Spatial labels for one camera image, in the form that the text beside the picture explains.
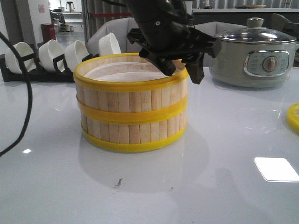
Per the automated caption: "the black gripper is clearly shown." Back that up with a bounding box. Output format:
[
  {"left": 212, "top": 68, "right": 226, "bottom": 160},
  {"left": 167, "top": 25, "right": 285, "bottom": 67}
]
[{"left": 127, "top": 24, "right": 221, "bottom": 84}]

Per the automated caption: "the bamboo steamer tier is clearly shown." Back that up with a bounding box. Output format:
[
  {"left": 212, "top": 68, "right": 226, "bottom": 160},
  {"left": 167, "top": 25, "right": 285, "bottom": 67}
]
[
  {"left": 81, "top": 110, "right": 187, "bottom": 153},
  {"left": 74, "top": 53, "right": 188, "bottom": 125}
]

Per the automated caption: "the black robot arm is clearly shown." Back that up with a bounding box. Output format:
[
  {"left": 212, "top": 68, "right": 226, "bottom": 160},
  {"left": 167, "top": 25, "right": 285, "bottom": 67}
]
[{"left": 107, "top": 0, "right": 221, "bottom": 84}]

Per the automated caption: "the grey chair right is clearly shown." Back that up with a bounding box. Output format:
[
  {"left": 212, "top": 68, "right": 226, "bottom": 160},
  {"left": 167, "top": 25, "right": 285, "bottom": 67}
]
[{"left": 194, "top": 21, "right": 244, "bottom": 36}]

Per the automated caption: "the grey chair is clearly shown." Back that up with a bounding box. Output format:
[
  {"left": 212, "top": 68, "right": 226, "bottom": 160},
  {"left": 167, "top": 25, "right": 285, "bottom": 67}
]
[
  {"left": 86, "top": 17, "right": 143, "bottom": 55},
  {"left": 194, "top": 21, "right": 244, "bottom": 36}
]

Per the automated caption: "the grey electric cooking pot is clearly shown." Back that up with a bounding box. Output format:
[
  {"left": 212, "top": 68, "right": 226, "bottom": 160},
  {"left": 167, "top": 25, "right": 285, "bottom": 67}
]
[{"left": 208, "top": 41, "right": 299, "bottom": 88}]

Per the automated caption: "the grey chair left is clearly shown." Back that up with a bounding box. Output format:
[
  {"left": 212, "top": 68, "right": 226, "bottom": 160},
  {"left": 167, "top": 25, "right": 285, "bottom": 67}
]
[{"left": 86, "top": 17, "right": 143, "bottom": 55}]

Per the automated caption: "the white bowl right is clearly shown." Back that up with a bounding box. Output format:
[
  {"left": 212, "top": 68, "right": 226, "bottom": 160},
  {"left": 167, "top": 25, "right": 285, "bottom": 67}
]
[{"left": 98, "top": 33, "right": 121, "bottom": 56}]

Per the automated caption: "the white bowl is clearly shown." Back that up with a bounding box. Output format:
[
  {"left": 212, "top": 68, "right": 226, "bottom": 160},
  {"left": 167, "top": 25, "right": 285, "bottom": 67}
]
[
  {"left": 5, "top": 42, "right": 37, "bottom": 73},
  {"left": 64, "top": 40, "right": 89, "bottom": 72},
  {"left": 98, "top": 33, "right": 121, "bottom": 56},
  {"left": 38, "top": 40, "right": 64, "bottom": 72}
]

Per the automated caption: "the glass pot lid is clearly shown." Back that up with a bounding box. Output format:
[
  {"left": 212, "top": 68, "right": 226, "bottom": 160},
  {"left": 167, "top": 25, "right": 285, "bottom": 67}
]
[{"left": 216, "top": 17, "right": 297, "bottom": 44}]

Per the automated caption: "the black dish rack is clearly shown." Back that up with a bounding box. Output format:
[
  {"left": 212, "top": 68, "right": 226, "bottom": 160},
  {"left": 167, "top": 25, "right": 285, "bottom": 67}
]
[{"left": 0, "top": 44, "right": 100, "bottom": 83}]

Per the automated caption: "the red bin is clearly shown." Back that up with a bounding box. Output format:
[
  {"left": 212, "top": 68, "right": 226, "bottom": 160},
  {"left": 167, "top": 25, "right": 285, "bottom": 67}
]
[{"left": 41, "top": 23, "right": 56, "bottom": 43}]

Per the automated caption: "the white bowl far left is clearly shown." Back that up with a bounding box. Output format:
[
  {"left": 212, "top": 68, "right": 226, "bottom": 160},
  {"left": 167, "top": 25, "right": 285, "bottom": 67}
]
[{"left": 5, "top": 42, "right": 37, "bottom": 73}]

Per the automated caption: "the black cable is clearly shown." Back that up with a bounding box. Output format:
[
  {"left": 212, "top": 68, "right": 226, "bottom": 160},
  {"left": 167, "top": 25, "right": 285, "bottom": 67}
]
[{"left": 0, "top": 31, "right": 33, "bottom": 157}]

